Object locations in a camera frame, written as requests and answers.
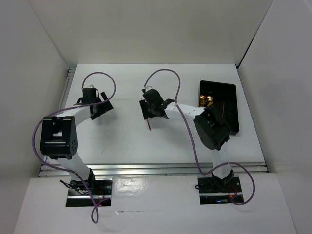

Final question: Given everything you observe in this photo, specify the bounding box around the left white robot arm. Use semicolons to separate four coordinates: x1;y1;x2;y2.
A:
40;86;113;195

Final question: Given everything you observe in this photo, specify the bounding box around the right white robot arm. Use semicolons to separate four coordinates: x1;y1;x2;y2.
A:
139;86;234;191

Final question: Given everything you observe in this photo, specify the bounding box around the black cutlery tray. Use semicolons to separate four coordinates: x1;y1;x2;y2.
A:
199;80;239;136

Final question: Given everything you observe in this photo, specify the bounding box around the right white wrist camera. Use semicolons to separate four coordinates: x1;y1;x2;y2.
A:
142;86;153;93

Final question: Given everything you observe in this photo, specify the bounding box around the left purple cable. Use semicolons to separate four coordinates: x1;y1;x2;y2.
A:
32;71;117;224

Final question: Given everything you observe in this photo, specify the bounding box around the purple cable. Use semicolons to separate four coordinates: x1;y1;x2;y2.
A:
32;71;117;224
143;69;256;206

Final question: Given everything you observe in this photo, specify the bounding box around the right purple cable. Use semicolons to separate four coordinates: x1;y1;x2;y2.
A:
143;69;256;206

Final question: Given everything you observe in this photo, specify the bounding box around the aluminium frame rail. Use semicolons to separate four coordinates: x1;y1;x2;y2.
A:
39;63;269;177

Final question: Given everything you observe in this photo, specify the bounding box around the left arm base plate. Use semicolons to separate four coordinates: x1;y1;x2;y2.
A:
65;177;114;208

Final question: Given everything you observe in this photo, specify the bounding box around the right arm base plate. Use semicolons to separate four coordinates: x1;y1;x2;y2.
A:
195;176;244;205

